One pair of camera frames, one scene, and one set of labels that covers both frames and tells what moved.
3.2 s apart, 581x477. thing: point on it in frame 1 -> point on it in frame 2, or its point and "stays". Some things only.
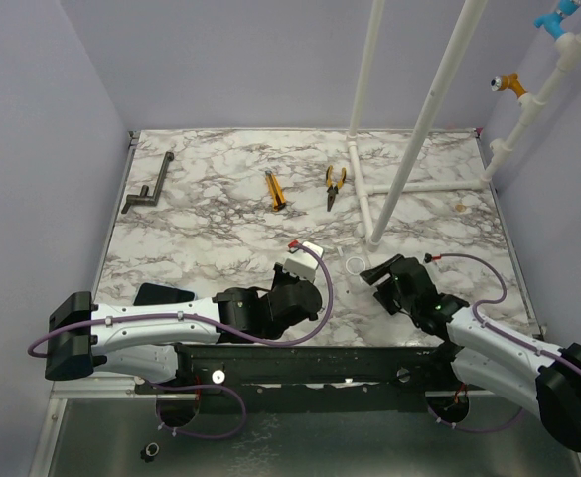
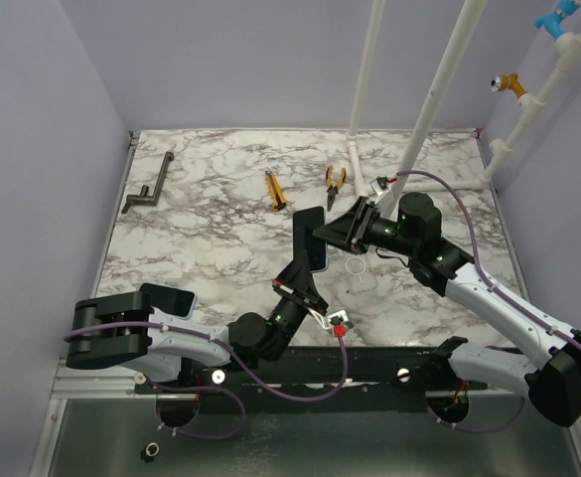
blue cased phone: (154, 294) stays
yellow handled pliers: (333, 190) stays
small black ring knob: (150, 451) stays
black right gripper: (395, 273) -> (361, 227)
